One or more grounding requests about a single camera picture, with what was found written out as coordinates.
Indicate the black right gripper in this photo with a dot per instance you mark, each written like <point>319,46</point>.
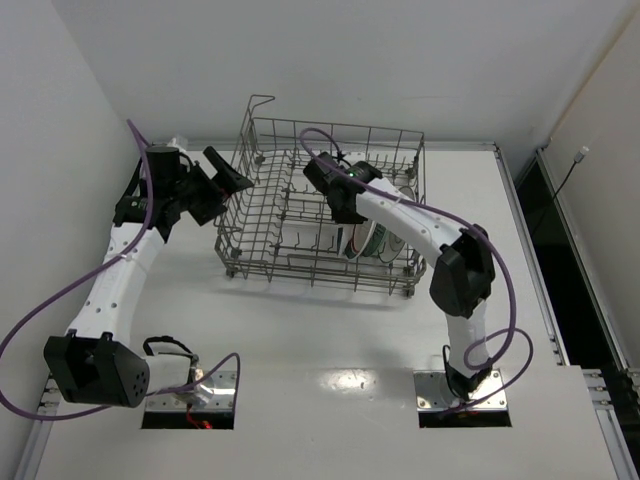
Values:
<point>347,212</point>

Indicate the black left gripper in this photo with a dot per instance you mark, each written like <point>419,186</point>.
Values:
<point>209,190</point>

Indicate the white plate green red rim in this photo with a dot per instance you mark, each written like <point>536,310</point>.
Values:
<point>359,239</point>

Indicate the small teal patterned plate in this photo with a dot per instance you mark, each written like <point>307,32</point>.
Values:
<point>376,241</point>

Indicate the large white plate blue rim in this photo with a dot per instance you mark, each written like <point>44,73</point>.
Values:
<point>390,247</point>

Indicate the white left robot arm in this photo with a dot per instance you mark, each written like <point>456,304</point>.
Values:
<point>93,363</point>

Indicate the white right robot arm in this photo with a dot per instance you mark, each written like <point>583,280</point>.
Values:
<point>463,268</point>

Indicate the grey wire dish rack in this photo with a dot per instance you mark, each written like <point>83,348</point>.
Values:
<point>282,227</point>

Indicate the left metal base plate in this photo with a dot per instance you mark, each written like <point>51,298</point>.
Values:
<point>214,395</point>

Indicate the metal base plate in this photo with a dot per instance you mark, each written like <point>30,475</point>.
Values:
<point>433,394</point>
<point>214,395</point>

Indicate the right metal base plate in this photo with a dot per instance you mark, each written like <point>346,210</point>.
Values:
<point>433,394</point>

